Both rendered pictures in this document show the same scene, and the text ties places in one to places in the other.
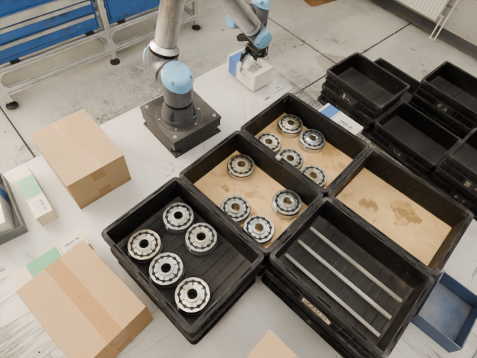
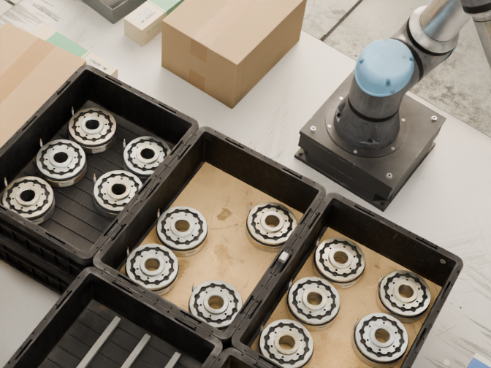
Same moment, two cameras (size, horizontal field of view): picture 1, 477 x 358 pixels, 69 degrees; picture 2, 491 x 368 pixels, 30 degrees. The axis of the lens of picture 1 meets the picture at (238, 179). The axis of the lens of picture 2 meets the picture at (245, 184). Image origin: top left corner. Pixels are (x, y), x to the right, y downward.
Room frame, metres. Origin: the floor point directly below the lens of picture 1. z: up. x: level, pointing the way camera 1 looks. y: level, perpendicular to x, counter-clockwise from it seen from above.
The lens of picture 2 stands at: (0.45, -0.98, 2.42)
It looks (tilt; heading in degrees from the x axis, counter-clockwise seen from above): 55 degrees down; 76
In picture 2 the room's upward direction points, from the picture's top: 9 degrees clockwise
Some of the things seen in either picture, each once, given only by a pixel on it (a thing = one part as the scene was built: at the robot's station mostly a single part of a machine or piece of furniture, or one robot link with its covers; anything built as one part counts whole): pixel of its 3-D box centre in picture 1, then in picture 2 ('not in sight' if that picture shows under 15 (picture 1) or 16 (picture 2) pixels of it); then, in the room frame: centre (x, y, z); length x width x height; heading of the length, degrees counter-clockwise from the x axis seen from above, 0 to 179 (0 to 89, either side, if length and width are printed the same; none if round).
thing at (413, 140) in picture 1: (404, 149); not in sight; (1.43, -0.98, 0.31); 0.40 x 0.30 x 0.34; 47
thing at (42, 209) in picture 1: (35, 194); (164, 8); (0.61, 0.75, 0.73); 0.24 x 0.06 x 0.06; 44
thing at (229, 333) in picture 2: (250, 186); (213, 227); (0.64, -0.04, 0.92); 0.40 x 0.30 x 0.02; 52
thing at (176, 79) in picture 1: (177, 83); (383, 76); (1.04, 0.28, 0.97); 0.13 x 0.12 x 0.14; 39
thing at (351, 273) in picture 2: (268, 142); (340, 258); (0.89, -0.10, 0.86); 0.10 x 0.10 x 0.01
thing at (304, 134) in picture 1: (312, 138); (381, 336); (0.94, -0.27, 0.86); 0.10 x 0.10 x 0.01
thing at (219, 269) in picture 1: (183, 252); (88, 172); (0.40, 0.14, 0.87); 0.40 x 0.30 x 0.11; 52
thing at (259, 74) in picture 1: (249, 69); not in sight; (1.44, 0.01, 0.76); 0.20 x 0.12 x 0.09; 47
